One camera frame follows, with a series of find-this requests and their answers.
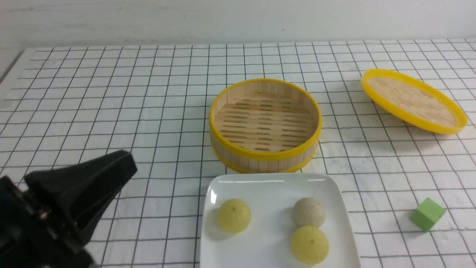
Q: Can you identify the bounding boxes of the green wooden cube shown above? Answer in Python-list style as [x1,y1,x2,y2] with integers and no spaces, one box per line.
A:
[409,197,446,232]

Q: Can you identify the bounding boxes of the yellow bamboo steamer lid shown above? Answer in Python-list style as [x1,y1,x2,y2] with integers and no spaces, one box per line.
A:
[361,68,468,135]

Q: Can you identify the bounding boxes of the yellow bamboo steamer basket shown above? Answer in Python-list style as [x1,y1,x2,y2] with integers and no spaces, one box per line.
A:
[209,78,322,173]

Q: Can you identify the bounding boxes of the yellow steamed bun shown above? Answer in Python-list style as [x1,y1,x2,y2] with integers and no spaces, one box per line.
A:
[291,226,329,266]
[216,199,251,233]

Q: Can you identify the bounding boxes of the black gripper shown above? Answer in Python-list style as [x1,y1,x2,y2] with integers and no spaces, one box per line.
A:
[1,150,137,268]

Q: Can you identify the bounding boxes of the beige steamed bun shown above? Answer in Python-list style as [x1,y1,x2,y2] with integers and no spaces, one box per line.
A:
[292,197,326,228]

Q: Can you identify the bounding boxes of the white square plate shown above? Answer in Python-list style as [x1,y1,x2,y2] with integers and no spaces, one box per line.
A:
[200,173,361,268]

